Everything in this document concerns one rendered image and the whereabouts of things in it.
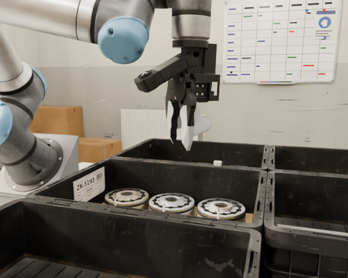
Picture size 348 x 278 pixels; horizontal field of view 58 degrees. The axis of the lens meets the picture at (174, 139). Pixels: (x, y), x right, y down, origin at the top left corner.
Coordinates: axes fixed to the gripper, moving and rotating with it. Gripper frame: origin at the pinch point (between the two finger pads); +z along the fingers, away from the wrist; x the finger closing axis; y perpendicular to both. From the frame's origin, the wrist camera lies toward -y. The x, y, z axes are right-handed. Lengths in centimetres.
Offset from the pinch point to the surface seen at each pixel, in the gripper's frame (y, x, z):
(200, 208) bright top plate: 3.6, -4.3, 13.8
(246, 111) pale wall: 218, 229, 36
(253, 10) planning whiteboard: 219, 233, -76
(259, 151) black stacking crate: 37.9, 15.6, 10.2
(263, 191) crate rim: 8.9, -16.2, 6.2
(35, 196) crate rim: -27.5, 0.2, 7.2
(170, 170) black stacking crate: 2.9, 8.3, 9.4
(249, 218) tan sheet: 14.3, -7.7, 16.8
